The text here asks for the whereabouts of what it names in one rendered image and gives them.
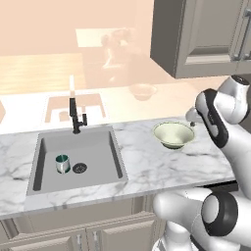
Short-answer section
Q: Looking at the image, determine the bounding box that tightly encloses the beige base cabinet frame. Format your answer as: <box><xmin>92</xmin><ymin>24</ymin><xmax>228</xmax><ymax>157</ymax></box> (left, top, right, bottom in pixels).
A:
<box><xmin>0</xmin><ymin>195</ymin><xmax>165</xmax><ymax>251</ymax></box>

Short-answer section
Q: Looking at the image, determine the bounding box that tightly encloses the silver mug with teal inside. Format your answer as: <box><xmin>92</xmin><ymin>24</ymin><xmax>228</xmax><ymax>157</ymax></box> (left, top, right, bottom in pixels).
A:
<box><xmin>54</xmin><ymin>154</ymin><xmax>72</xmax><ymax>176</ymax></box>

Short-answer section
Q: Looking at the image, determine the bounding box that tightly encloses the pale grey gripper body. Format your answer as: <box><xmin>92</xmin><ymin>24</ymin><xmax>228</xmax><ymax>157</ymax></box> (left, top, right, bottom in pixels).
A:
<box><xmin>184</xmin><ymin>106</ymin><xmax>205</xmax><ymax>125</ymax></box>

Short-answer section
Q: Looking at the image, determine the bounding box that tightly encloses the grey wall cabinet door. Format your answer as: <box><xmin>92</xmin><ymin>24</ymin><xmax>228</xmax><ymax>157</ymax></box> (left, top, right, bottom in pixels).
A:
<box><xmin>240</xmin><ymin>0</ymin><xmax>251</xmax><ymax>75</ymax></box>
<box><xmin>176</xmin><ymin>0</ymin><xmax>247</xmax><ymax>79</ymax></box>

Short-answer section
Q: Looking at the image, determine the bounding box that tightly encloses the silver base cabinet handle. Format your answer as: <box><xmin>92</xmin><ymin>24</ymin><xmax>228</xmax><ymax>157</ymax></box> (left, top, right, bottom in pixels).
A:
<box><xmin>75</xmin><ymin>232</ymin><xmax>83</xmax><ymax>251</ymax></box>
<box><xmin>92</xmin><ymin>230</ymin><xmax>100</xmax><ymax>251</ymax></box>

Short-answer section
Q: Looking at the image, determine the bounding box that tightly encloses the black tap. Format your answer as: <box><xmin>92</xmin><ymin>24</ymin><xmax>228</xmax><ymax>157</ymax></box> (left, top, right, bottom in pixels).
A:
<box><xmin>68</xmin><ymin>97</ymin><xmax>89</xmax><ymax>135</ymax></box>

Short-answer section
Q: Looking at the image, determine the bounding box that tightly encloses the black sink drain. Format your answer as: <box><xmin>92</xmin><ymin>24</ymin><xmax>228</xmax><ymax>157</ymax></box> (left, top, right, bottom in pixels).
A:
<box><xmin>72</xmin><ymin>162</ymin><xmax>88</xmax><ymax>175</ymax></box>

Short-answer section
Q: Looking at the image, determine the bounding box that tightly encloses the silver wall cabinet handle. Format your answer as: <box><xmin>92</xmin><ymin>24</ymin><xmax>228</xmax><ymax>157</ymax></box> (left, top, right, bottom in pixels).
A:
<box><xmin>231</xmin><ymin>9</ymin><xmax>246</xmax><ymax>62</ymax></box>
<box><xmin>243</xmin><ymin>7</ymin><xmax>251</xmax><ymax>62</ymax></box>

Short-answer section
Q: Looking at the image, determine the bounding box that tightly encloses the pale green bowl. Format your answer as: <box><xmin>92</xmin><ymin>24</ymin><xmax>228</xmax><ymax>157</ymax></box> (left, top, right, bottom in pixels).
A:
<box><xmin>151</xmin><ymin>121</ymin><xmax>196</xmax><ymax>151</ymax></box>

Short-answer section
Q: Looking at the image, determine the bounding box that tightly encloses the grey wall cabinet carcass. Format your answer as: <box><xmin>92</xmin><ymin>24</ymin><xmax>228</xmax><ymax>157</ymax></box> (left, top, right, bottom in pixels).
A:
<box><xmin>150</xmin><ymin>0</ymin><xmax>184</xmax><ymax>79</ymax></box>

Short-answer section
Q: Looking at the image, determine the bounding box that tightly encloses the beige base cabinet door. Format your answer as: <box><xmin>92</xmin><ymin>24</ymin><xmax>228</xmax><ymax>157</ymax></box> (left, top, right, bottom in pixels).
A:
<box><xmin>0</xmin><ymin>226</ymin><xmax>87</xmax><ymax>251</ymax></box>
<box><xmin>85</xmin><ymin>211</ymin><xmax>160</xmax><ymax>251</ymax></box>

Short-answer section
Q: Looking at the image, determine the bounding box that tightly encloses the grey sink basin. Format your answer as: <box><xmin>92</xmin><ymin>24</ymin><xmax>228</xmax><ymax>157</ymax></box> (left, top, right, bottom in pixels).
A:
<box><xmin>26</xmin><ymin>125</ymin><xmax>129</xmax><ymax>197</ymax></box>

